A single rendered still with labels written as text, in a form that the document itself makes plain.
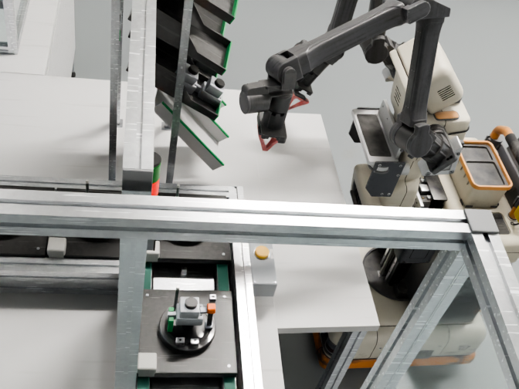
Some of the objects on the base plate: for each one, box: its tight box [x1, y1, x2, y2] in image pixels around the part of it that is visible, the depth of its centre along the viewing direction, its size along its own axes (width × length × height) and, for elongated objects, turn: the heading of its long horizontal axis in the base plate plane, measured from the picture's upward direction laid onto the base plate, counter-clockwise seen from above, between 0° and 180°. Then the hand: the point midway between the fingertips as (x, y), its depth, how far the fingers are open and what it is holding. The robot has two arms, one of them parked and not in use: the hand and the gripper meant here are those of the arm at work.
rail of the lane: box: [228, 186, 263, 389], centre depth 186 cm, size 6×89×11 cm, turn 176°
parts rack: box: [108, 0, 193, 184], centre depth 199 cm, size 21×36×80 cm, turn 176°
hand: (265, 147), depth 186 cm, fingers closed
